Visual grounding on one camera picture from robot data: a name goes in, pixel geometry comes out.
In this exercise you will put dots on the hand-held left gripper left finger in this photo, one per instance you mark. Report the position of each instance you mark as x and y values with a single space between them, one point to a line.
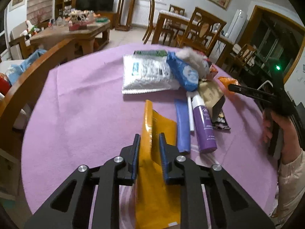
134 162

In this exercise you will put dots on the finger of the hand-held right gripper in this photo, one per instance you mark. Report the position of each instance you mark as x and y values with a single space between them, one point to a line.
250 92

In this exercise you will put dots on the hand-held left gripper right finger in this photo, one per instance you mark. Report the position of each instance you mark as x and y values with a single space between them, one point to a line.
164 162

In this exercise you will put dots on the orange snack wrapper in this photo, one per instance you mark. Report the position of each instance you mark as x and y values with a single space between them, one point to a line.
224 80

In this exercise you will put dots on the yellow padded envelope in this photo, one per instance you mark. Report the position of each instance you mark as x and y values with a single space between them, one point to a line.
152 195

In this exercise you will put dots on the white fluffy wad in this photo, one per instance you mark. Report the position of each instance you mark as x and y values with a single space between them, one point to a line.
193 57

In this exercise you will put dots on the white bubble mailer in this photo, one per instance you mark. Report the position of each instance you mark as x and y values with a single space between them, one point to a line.
147 76

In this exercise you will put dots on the person's right forearm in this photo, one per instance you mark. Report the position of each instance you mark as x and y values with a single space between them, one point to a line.
290 183

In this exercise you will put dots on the person's right hand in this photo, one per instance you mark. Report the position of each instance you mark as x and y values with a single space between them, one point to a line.
289 138

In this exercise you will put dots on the flat blue packet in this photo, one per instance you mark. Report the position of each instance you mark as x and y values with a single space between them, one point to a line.
182 128

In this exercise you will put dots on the wooden dining chair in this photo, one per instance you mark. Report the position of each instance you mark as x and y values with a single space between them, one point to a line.
150 23
190 35
243 54
176 10

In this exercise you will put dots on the brown and black snack pouch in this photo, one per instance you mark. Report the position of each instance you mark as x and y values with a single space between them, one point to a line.
209 93

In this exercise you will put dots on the black snack packet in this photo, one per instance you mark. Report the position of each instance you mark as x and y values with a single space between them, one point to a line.
221 123

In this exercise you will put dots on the purple bottle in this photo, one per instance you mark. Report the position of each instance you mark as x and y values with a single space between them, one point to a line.
205 128

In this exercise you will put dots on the white pen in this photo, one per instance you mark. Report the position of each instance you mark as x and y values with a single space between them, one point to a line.
191 116

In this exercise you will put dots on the blue wipes packet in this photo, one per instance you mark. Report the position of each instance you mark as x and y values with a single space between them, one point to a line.
185 76

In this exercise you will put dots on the white standing air conditioner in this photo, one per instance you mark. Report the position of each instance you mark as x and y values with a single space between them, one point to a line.
237 23

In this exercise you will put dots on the purple tablecloth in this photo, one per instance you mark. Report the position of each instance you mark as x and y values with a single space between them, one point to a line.
83 112

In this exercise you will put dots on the green packet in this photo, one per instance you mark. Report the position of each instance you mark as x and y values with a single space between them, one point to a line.
147 52

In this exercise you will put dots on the wooden dining table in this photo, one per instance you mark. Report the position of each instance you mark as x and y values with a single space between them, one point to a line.
162 19

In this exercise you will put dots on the white radiator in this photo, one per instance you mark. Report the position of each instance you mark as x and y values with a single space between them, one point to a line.
143 12

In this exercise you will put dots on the wooden sofa armrest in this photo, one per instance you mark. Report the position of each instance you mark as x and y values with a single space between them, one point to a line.
35 69

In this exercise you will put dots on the wooden coffee table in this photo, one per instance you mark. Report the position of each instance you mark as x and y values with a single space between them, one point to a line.
71 37

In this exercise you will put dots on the blue cloth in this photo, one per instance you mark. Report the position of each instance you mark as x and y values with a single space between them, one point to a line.
31 60

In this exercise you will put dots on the wooden television stand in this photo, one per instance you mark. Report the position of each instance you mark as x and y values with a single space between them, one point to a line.
106 19

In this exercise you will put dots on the tall wooden plant stand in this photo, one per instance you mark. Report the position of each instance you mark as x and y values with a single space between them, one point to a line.
120 12

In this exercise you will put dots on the red cushion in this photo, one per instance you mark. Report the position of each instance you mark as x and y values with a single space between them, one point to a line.
4 82

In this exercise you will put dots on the clutter of small bottles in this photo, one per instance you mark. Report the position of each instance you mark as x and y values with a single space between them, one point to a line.
78 19

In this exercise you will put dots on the stuffed toy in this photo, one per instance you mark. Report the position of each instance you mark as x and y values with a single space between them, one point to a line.
31 29

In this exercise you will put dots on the beige sofa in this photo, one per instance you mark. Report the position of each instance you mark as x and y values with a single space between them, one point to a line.
16 40

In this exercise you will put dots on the striped window blind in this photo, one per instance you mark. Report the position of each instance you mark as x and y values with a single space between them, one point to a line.
40 2

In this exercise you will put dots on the wooden door frame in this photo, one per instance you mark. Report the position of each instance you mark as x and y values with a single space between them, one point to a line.
251 21

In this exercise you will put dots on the small wall picture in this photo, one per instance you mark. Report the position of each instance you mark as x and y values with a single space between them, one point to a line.
16 0

